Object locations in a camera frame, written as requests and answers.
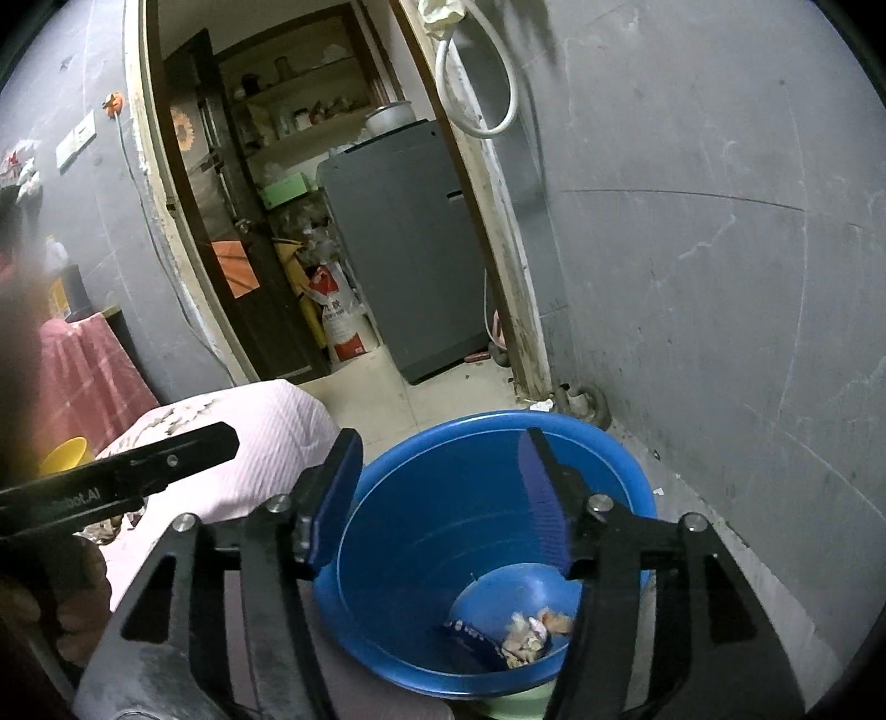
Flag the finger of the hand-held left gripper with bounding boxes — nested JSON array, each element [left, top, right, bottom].
[[104, 421, 240, 501]]

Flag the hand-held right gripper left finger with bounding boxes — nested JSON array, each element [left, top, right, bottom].
[[73, 428, 364, 720]]

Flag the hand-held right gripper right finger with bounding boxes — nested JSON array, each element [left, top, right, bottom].
[[516, 427, 807, 720]]

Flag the blue plastic bucket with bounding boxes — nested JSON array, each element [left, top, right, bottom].
[[313, 410, 658, 699]]

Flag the paper scraps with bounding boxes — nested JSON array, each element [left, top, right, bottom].
[[502, 607, 575, 669]]

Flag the blue snack wrapper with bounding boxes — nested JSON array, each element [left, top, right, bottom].
[[443, 618, 511, 671]]

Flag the person's left hand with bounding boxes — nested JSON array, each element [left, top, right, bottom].
[[0, 533, 113, 669]]

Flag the yellow bowl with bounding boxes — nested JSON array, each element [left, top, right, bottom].
[[38, 436, 95, 478]]

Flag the pink floral tablecloth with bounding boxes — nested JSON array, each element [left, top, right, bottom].
[[73, 378, 459, 720]]

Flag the grey floor pipes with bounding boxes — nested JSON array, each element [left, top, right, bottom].
[[552, 383, 608, 425]]

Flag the pink checked cloth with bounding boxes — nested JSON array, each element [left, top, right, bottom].
[[38, 311, 162, 459]]

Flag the red and white sack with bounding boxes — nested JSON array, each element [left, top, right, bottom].
[[305, 259, 382, 365]]

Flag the orange paper sheet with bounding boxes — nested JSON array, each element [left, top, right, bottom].
[[210, 239, 261, 301]]

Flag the yellow bag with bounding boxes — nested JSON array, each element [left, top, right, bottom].
[[272, 238, 328, 348]]

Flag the green basin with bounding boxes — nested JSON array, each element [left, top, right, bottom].
[[476, 681, 559, 720]]

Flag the cooking oil bottle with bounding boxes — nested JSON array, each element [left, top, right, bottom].
[[43, 235, 74, 321]]

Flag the dark wooden door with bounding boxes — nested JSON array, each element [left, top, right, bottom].
[[162, 30, 331, 386]]

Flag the grey refrigerator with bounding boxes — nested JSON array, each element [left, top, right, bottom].
[[316, 118, 511, 386]]

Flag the green box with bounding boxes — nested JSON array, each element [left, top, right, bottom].
[[259, 173, 310, 209]]

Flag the sunflower sticker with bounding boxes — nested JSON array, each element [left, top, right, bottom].
[[169, 106, 199, 151]]

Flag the wooden shelf unit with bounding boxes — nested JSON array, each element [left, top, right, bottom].
[[217, 6, 390, 209]]

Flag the metal pot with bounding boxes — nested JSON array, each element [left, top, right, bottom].
[[364, 101, 417, 138]]

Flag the thin wall cable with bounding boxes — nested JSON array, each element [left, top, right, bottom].
[[112, 114, 231, 376]]

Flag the white wall switch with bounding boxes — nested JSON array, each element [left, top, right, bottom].
[[54, 110, 99, 173]]

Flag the white hose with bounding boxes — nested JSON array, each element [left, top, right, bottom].
[[419, 0, 522, 138]]

